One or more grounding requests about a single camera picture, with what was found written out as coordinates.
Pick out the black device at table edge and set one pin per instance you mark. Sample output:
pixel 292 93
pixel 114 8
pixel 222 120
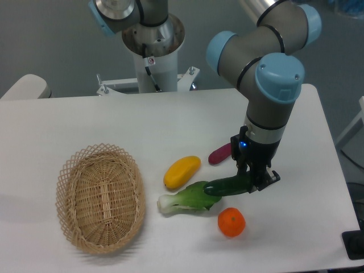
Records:
pixel 353 241

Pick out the purple sweet potato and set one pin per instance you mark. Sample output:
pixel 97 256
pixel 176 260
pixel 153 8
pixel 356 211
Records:
pixel 220 154

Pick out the white chair armrest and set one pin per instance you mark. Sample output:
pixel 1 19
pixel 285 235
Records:
pixel 28 87

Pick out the white furniture frame right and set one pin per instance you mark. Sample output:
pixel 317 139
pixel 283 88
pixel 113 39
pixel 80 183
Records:
pixel 351 129

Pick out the woven wicker basket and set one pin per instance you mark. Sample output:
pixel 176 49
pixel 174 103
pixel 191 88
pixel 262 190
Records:
pixel 100 199

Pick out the dark green cucumber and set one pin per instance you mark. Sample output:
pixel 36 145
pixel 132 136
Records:
pixel 229 186

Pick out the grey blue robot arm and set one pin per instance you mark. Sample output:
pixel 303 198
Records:
pixel 261 66

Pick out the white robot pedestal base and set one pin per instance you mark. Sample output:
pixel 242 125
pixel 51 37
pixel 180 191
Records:
pixel 155 55

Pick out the green bok choy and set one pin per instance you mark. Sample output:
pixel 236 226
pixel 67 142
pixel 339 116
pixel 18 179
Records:
pixel 192 197

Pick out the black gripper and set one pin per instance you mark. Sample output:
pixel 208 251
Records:
pixel 253 160

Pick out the orange tangerine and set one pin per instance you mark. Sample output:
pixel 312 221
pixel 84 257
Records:
pixel 231 222

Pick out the yellow mango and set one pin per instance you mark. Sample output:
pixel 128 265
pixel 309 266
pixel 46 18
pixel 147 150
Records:
pixel 180 172

